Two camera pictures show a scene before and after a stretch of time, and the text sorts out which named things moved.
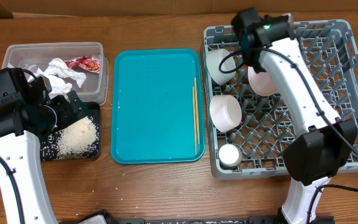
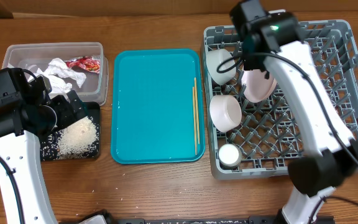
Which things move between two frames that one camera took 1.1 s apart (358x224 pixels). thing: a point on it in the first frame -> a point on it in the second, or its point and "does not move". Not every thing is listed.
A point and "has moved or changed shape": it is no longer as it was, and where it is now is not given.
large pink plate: (261, 83) has moved or changed shape
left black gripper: (69, 116) does not move
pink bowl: (225, 112) does not move
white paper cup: (230, 156) does not move
